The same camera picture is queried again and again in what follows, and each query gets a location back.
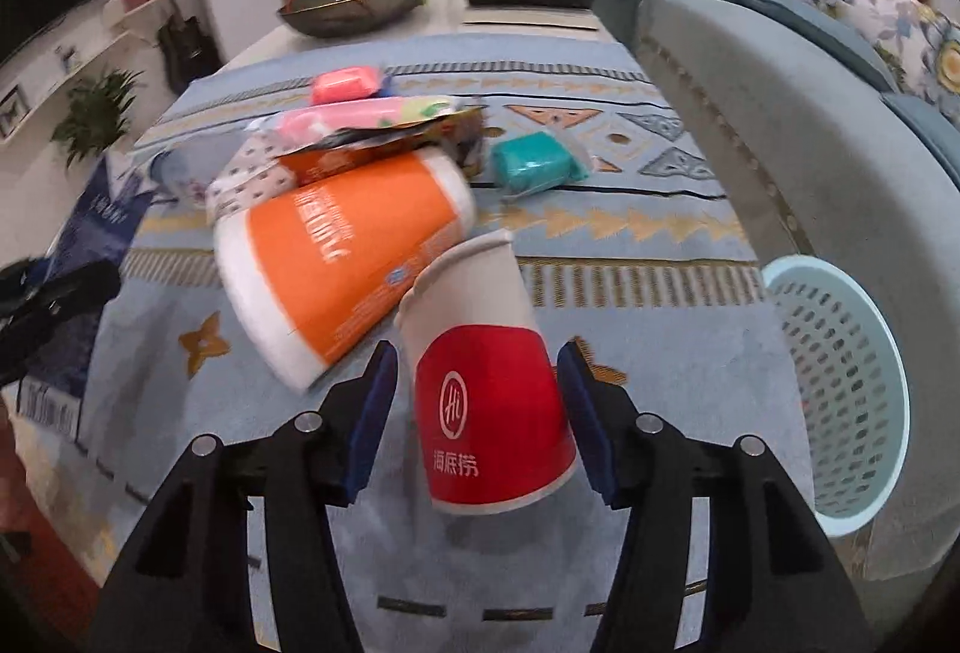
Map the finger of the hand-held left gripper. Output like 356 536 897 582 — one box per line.
0 257 122 385

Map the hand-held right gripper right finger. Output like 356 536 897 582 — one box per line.
556 338 877 653

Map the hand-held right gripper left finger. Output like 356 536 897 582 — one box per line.
86 339 400 653

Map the red paper cup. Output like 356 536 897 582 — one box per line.
394 229 582 517

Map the light blue plastic basket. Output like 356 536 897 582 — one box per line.
761 254 912 538

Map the pink tissue packet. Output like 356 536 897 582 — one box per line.
311 66 385 106

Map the blue plastic bag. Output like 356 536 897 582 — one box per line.
15 154 162 444

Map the blue patterned rug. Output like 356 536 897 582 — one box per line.
15 34 826 653

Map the large orange paper cup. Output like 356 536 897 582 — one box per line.
214 152 477 393

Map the green potted plant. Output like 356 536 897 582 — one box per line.
49 69 147 170

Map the white patterned packet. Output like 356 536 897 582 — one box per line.
206 131 297 223

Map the orange snack wrapper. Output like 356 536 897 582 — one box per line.
279 107 488 187

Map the teal tissue packet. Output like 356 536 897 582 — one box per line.
489 130 593 194

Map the black guitar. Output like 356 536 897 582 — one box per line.
146 0 222 91

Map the pink yellow snack bag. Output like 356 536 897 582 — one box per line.
274 95 458 145

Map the blue-grey sofa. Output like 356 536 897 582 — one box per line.
439 0 960 583

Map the dark round bowl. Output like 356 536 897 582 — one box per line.
276 0 432 39

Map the white coffee table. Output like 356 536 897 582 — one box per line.
217 0 623 73

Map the floral cushion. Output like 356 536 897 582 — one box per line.
791 0 960 125

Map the white wall shelf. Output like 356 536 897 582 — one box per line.
0 0 170 136

